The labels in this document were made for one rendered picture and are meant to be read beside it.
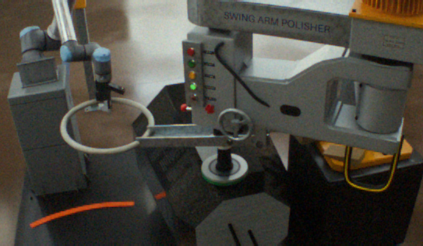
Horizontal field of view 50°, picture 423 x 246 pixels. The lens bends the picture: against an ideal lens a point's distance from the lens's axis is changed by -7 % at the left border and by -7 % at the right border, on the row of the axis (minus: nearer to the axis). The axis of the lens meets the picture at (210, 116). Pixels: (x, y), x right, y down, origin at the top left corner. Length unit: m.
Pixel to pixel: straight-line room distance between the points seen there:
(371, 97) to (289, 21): 0.40
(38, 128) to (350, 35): 2.30
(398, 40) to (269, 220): 1.18
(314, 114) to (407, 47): 0.46
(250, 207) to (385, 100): 0.88
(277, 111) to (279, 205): 0.62
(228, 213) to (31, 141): 1.65
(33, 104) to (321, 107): 2.03
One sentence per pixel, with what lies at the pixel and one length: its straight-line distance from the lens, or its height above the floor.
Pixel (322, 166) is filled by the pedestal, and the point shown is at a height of 0.74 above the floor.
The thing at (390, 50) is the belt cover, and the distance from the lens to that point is 1.65.
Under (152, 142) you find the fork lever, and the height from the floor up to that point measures 0.96.
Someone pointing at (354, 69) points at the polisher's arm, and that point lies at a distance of 1.73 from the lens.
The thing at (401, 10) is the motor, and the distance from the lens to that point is 1.63.
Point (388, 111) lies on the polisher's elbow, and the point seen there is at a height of 1.37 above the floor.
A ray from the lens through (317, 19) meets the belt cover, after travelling 1.67.
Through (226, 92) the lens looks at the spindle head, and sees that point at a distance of 1.92.
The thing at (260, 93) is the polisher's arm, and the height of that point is 1.35.
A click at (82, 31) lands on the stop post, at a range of 4.33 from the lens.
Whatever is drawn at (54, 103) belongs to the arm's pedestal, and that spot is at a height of 0.75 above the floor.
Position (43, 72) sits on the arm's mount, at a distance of 3.29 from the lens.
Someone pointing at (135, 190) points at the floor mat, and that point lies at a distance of 3.54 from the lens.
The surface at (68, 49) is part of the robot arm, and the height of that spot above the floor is 1.29.
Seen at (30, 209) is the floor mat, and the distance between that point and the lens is 3.59.
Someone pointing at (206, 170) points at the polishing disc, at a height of 0.87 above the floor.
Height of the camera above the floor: 2.26
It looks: 32 degrees down
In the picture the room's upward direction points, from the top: 3 degrees counter-clockwise
